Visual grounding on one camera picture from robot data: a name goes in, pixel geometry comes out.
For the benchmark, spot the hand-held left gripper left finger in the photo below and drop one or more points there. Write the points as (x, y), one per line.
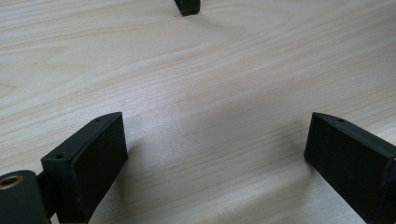
(90, 161)

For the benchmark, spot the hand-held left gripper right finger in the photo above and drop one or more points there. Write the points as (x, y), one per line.
(351, 161)

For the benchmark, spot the black low shelf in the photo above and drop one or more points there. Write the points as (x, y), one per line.
(187, 6)

